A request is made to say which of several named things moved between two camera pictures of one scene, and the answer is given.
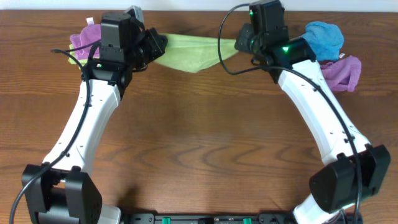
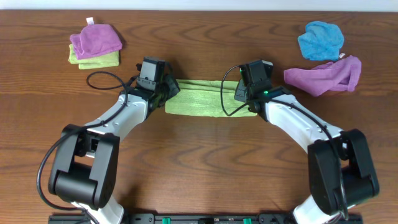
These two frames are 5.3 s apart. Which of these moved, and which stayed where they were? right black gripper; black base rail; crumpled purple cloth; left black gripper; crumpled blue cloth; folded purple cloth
Moved: left black gripper; right black gripper
Stayed: crumpled blue cloth; crumpled purple cloth; folded purple cloth; black base rail
